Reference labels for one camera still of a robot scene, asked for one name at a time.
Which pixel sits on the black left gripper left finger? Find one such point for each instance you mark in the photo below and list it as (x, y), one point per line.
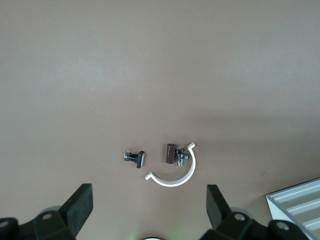
(78, 207)

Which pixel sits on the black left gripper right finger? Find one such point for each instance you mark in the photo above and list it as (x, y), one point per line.
(216, 207)

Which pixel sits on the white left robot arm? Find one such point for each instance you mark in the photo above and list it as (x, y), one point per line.
(153, 238)

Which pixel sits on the white curved clamp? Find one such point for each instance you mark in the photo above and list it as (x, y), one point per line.
(175, 183)

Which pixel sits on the brown table cover sheet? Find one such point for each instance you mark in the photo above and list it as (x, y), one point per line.
(100, 75)

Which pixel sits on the small black switch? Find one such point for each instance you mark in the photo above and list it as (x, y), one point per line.
(138, 160)

